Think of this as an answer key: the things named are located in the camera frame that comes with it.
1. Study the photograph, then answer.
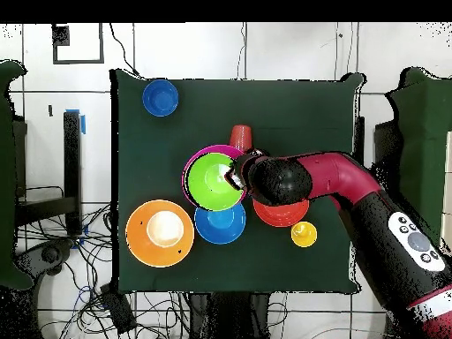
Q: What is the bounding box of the black stand frame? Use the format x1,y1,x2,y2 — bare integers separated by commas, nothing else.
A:
13,110,84,236
352,116,405,170

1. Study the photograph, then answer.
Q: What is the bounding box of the green-clothed side table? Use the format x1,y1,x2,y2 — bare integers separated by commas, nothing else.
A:
0,59,33,290
384,66,452,248

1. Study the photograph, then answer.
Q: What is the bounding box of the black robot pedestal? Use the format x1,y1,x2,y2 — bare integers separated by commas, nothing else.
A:
186,291,273,339

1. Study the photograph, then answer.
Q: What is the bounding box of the light green bowl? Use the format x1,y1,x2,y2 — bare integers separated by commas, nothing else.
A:
186,152,247,212

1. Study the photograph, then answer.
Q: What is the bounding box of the orange-red ribbed cup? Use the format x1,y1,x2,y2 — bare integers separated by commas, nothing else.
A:
229,124,254,151

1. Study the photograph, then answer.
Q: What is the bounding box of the black power strip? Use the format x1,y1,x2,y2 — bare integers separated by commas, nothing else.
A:
100,283,137,335

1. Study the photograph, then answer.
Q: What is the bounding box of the yellow cup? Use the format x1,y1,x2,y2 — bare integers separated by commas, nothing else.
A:
290,221,318,248

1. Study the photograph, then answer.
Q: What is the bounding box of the small dark blue bowl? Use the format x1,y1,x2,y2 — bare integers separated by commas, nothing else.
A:
141,79,180,117

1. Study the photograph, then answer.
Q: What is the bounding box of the large pink bowl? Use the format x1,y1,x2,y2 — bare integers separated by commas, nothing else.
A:
181,144,248,210

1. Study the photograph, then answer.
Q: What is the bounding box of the tangle of floor cables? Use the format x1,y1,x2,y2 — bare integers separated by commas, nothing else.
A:
15,202,188,339

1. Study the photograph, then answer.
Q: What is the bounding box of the light blue bowl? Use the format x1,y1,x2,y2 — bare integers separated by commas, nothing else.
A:
194,202,247,245

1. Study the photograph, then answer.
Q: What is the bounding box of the red shallow bowl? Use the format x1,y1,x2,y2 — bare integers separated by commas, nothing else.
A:
252,197,311,228

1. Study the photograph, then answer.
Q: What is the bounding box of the large orange bowl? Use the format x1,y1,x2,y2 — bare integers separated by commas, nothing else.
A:
125,199,195,268

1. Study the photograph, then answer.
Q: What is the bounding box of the dark green tablecloth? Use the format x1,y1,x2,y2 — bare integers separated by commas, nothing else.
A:
110,68,365,294

